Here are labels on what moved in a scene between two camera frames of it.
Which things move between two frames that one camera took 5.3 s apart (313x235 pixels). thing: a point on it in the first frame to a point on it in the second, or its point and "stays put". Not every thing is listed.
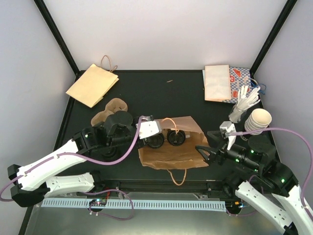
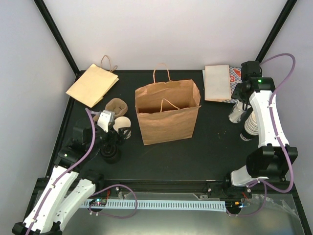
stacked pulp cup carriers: [112, 106] stays put
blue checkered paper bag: [239, 77] stays put
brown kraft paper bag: [167, 156] to [167, 109]
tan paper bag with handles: [94, 84] stays put
